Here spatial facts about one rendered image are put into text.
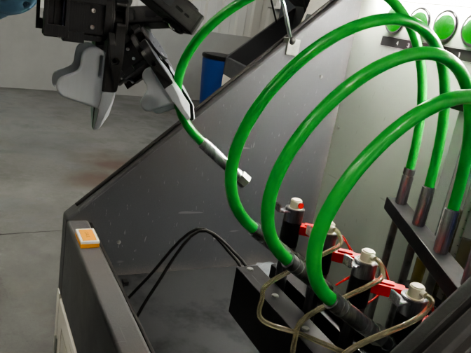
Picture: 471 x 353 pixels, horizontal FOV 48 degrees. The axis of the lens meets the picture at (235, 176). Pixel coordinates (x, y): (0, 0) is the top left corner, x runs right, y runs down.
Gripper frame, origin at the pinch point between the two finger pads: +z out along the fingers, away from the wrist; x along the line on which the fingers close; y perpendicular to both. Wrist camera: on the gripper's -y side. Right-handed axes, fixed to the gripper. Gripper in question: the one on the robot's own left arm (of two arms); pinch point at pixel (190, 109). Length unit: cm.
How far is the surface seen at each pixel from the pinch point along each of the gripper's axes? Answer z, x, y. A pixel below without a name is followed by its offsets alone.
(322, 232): 20.9, 30.2, -8.6
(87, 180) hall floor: -52, -293, 136
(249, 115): 7.6, 18.9, -7.9
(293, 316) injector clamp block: 31.8, 7.1, 2.0
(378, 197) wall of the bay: 29.0, -26.7, -17.7
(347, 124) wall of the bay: 14.2, -34.9, -20.9
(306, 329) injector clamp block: 33.4, 9.8, 0.9
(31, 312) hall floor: 11, -131, 124
